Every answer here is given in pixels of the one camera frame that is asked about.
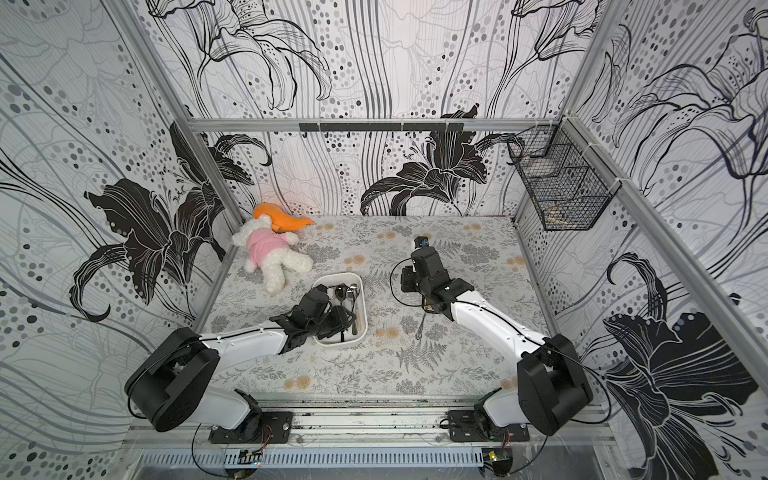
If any black bar on rail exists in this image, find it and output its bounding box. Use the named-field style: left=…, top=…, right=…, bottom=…
left=299, top=122, right=465, bottom=133

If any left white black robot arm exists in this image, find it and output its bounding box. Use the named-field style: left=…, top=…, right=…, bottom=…
left=124, top=284, right=357, bottom=442

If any white teddy bear pink shirt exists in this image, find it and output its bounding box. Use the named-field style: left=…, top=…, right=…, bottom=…
left=231, top=214, right=314, bottom=295

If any black spoon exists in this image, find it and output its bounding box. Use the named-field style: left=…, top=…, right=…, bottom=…
left=338, top=296, right=352, bottom=343

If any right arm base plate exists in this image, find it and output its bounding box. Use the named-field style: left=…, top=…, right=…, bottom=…
left=439, top=410, right=530, bottom=444

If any spoon with beige handle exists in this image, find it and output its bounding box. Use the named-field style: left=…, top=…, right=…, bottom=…
left=347, top=283, right=359, bottom=335

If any orange plush toy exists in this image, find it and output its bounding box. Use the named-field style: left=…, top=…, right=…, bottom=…
left=253, top=203, right=314, bottom=233

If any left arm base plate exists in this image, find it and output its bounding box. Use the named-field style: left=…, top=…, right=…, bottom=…
left=208, top=411, right=294, bottom=446

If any aluminium front rail frame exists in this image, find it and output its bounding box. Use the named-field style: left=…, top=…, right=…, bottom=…
left=124, top=401, right=616, bottom=448

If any white rectangular storage tray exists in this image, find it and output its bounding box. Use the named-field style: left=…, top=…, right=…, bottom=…
left=312, top=272, right=368, bottom=349

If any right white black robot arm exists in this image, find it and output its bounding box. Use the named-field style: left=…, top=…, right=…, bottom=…
left=400, top=236, right=594, bottom=436

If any plain silver spoon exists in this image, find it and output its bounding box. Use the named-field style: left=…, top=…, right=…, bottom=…
left=415, top=312, right=427, bottom=341

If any black wire basket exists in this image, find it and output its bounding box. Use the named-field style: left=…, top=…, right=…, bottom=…
left=506, top=125, right=612, bottom=231

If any white slotted cable duct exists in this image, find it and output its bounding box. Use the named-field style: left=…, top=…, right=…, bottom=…
left=140, top=447, right=484, bottom=470

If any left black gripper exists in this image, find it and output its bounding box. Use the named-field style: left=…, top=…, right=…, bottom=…
left=306, top=306, right=359, bottom=340

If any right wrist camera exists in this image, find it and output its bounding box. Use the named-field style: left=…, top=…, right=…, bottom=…
left=414, top=236, right=430, bottom=249

